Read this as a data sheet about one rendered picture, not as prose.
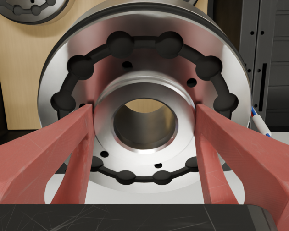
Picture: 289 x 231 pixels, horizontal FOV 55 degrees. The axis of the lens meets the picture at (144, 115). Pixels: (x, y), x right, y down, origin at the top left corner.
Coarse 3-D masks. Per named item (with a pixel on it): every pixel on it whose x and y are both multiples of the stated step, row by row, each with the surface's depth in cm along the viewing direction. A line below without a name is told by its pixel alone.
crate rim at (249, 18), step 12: (240, 0) 24; (252, 0) 24; (240, 12) 24; (252, 12) 24; (240, 24) 24; (252, 24) 24; (240, 36) 25; (252, 36) 24; (240, 48) 25; (252, 48) 25; (252, 60) 25; (252, 72) 25; (60, 168) 28; (228, 168) 28
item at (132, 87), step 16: (128, 80) 12; (144, 80) 12; (160, 80) 12; (112, 96) 12; (128, 96) 12; (144, 96) 12; (160, 96) 12; (176, 96) 12; (96, 112) 12; (112, 112) 12; (176, 112) 12; (192, 112) 12; (96, 128) 13; (112, 128) 13; (176, 128) 13; (192, 128) 13; (112, 144) 13; (128, 144) 14; (144, 144) 14; (160, 144) 14; (176, 144) 13; (128, 160) 14; (144, 160) 14; (160, 160) 14
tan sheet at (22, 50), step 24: (96, 0) 33; (0, 24) 34; (24, 24) 34; (0, 48) 34; (24, 48) 34; (48, 48) 34; (0, 72) 35; (24, 72) 35; (24, 96) 36; (24, 120) 37
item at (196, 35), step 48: (96, 48) 12; (144, 48) 11; (192, 48) 12; (48, 96) 13; (96, 96) 13; (192, 96) 13; (240, 96) 13; (96, 144) 14; (192, 144) 14; (144, 192) 16
